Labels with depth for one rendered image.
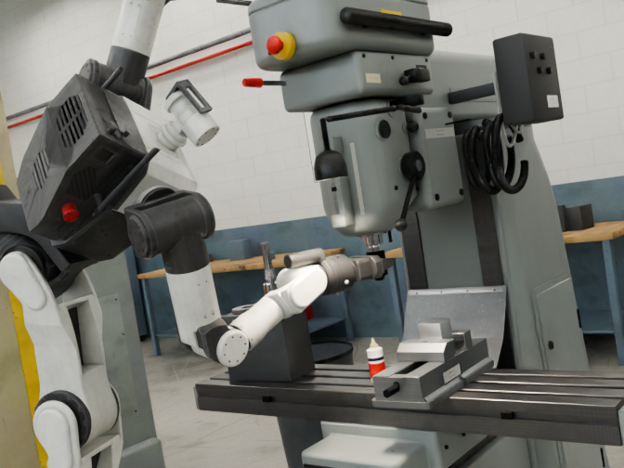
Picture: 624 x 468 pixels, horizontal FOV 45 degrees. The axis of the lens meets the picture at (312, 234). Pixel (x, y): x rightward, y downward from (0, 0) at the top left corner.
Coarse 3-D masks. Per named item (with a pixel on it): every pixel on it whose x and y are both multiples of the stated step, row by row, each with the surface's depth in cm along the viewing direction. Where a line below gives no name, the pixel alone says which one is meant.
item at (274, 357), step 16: (224, 320) 213; (288, 320) 204; (304, 320) 210; (272, 336) 204; (288, 336) 203; (304, 336) 209; (256, 352) 208; (272, 352) 205; (288, 352) 203; (304, 352) 208; (240, 368) 212; (256, 368) 209; (272, 368) 205; (288, 368) 202; (304, 368) 208
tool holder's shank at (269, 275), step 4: (264, 244) 208; (268, 244) 208; (264, 248) 208; (268, 248) 208; (264, 252) 208; (268, 252) 208; (264, 256) 208; (268, 256) 208; (264, 260) 208; (268, 260) 208; (264, 264) 209; (268, 264) 208; (272, 264) 209; (268, 268) 208; (272, 268) 209; (268, 272) 208; (272, 272) 208; (268, 276) 208; (272, 276) 208; (268, 280) 208; (272, 280) 208
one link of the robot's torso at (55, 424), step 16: (48, 416) 164; (64, 416) 164; (48, 432) 164; (64, 432) 163; (112, 432) 180; (48, 448) 165; (64, 448) 164; (80, 448) 174; (96, 448) 171; (112, 448) 177; (48, 464) 166; (64, 464) 164; (80, 464) 165; (96, 464) 177; (112, 464) 177
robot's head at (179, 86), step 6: (174, 84) 157; (180, 84) 156; (186, 84) 157; (192, 84) 159; (174, 90) 157; (180, 90) 156; (186, 90) 156; (192, 90) 158; (168, 96) 158; (174, 96) 157; (186, 96) 156; (198, 96) 158; (168, 102) 157; (192, 102) 156; (204, 102) 157; (198, 108) 155; (204, 108) 156; (210, 108) 157
